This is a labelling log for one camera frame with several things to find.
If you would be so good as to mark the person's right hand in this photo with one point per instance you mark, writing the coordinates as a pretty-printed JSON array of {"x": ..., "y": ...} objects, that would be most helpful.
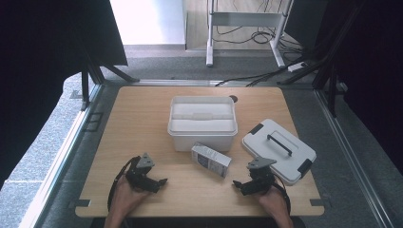
[{"x": 275, "y": 201}]

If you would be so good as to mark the small white blue carton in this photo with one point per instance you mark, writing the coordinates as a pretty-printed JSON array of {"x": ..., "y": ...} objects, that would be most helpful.
[{"x": 212, "y": 160}]

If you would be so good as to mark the black curtain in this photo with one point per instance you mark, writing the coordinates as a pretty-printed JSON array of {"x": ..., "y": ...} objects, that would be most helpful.
[
  {"x": 374, "y": 63},
  {"x": 47, "y": 63}
]

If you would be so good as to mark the silver floor rail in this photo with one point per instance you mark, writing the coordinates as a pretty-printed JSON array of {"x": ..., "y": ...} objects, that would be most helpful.
[
  {"x": 60, "y": 158},
  {"x": 351, "y": 158}
]

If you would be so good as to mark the white plastic storage box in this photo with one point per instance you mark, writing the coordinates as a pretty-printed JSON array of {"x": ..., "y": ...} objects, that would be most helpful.
[{"x": 202, "y": 141}]

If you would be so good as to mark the person's left hand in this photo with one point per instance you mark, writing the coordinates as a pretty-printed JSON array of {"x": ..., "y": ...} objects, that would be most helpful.
[{"x": 125, "y": 199}]

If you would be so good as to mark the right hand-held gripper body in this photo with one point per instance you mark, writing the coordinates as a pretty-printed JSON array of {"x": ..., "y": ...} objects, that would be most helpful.
[{"x": 259, "y": 182}]

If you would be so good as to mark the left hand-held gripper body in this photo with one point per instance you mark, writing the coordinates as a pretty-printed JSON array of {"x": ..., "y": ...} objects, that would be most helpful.
[{"x": 141, "y": 179}]

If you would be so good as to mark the round black table grommet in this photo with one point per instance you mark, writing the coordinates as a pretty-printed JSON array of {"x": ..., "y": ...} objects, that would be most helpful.
[{"x": 234, "y": 98}]

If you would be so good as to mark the white bin lid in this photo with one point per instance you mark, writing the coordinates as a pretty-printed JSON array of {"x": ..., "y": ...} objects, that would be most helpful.
[{"x": 202, "y": 115}]

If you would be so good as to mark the black tripod stand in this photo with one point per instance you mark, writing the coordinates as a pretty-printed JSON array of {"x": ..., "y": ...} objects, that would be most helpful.
[
  {"x": 95, "y": 71},
  {"x": 329, "y": 79}
]

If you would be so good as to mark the white power strip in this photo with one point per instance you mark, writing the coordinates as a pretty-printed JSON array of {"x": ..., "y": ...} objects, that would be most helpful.
[{"x": 296, "y": 66}]

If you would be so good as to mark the white metal desk frame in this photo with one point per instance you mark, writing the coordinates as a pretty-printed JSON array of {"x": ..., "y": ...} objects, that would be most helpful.
[{"x": 244, "y": 19}]

